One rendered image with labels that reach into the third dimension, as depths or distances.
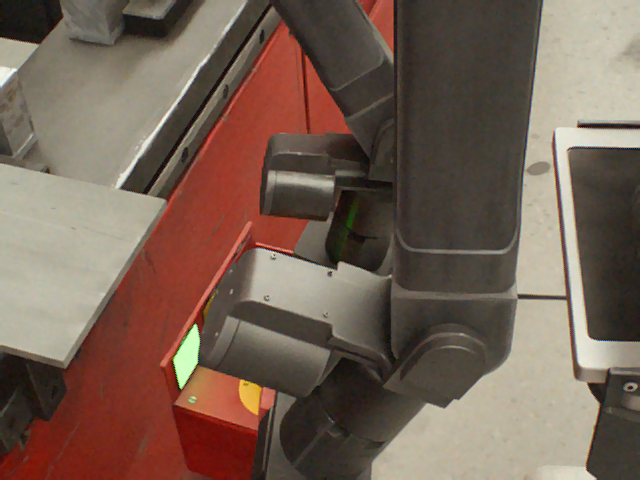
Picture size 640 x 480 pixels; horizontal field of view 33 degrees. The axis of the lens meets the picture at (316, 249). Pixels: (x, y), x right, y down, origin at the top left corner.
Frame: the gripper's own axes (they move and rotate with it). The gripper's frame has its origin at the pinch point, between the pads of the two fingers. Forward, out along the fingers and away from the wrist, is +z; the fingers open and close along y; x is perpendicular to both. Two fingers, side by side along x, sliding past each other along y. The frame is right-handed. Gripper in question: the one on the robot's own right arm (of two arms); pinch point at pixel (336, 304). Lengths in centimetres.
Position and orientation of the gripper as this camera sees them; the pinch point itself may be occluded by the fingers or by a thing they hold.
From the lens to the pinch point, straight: 108.4
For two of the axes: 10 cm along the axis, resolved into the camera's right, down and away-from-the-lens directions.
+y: -9.1, -4.0, 0.9
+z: -1.8, 6.0, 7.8
